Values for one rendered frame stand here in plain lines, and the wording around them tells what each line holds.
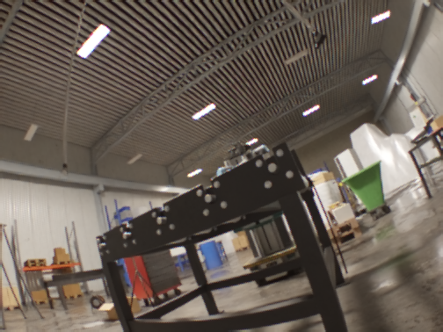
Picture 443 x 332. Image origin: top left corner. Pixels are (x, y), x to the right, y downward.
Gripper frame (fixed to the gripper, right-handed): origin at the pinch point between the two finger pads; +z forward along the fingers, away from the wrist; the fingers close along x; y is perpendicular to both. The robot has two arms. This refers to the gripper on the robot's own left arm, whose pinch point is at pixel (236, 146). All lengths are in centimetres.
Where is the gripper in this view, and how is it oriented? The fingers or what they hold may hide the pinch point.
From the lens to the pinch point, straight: 212.0
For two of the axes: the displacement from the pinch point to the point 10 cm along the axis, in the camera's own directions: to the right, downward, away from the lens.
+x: -3.3, -8.9, 3.3
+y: -8.3, 4.4, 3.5
